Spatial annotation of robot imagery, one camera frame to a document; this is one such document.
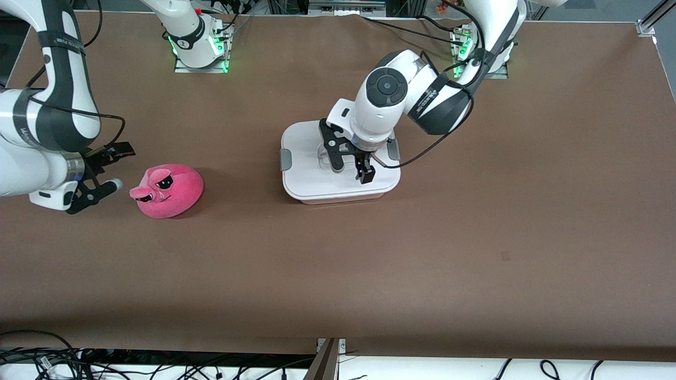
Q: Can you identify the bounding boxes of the black looped floor cable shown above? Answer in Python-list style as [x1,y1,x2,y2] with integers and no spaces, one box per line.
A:
[0,329,85,370]

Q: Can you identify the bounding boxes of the pale pink plastic box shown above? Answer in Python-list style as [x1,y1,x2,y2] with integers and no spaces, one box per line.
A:
[288,190,394,205]

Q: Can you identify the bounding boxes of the white box lid grey latches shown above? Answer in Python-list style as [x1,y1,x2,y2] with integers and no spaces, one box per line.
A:
[279,120,401,200]

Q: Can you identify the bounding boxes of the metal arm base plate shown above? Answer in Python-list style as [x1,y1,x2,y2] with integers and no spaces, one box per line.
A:
[453,26,509,80]
[174,21,233,73]

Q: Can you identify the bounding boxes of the grey metal device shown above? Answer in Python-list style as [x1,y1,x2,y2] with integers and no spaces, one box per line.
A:
[309,0,386,16]

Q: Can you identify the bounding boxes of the brown table cover sheet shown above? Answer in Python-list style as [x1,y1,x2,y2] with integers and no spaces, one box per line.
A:
[0,13,676,362]

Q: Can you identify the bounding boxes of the dark support beam with bracket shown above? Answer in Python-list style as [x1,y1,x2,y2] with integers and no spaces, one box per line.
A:
[304,338,346,380]

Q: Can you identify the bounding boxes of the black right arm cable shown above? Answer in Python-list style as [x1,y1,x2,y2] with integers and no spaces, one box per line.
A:
[24,0,126,154]

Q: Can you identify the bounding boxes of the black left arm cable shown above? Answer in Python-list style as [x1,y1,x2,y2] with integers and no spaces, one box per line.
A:
[370,0,489,169]

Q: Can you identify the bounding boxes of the pink plush toy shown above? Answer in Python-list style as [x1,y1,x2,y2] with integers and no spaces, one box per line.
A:
[129,164,204,219]

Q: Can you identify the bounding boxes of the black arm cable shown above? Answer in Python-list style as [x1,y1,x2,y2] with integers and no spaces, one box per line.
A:
[24,0,126,154]
[370,0,489,169]

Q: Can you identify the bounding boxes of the aluminium frame profile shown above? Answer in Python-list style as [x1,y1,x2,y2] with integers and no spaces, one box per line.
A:
[636,0,676,37]

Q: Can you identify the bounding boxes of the long black table cable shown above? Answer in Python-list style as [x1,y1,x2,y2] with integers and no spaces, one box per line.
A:
[362,15,463,48]

